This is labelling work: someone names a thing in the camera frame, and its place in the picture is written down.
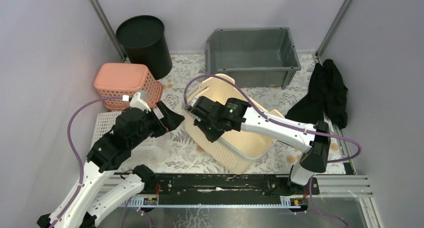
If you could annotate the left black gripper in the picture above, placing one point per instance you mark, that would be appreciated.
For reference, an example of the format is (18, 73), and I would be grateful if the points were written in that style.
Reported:
(158, 120)

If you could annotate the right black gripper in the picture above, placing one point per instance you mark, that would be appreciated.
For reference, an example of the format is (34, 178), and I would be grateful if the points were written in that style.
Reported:
(211, 137)

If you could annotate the white perforated plastic basket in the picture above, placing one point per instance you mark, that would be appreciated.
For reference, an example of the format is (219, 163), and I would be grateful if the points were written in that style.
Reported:
(150, 152)

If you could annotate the cream perforated plastic basket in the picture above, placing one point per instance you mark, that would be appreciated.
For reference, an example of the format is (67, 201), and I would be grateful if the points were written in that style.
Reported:
(235, 150)

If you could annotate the pink perforated plastic basket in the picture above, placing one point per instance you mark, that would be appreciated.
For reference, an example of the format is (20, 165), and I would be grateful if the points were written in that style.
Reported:
(118, 79)

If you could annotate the large black cylindrical container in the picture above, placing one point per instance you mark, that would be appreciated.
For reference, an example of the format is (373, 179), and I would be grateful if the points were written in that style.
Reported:
(143, 40)

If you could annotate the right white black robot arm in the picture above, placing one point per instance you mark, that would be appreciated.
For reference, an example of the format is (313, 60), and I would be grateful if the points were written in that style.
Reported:
(311, 139)

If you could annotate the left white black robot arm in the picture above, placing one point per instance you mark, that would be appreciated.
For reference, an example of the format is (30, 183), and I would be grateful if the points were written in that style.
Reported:
(80, 208)

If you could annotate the grey plastic storage bin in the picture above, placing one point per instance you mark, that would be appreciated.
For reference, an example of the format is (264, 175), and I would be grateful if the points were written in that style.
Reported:
(253, 57)

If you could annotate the black crumpled cloth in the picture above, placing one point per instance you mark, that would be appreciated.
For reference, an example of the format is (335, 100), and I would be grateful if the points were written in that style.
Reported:
(326, 96)

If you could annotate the aluminium frame rail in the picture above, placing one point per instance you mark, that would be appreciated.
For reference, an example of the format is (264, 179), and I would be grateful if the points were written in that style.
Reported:
(332, 186)

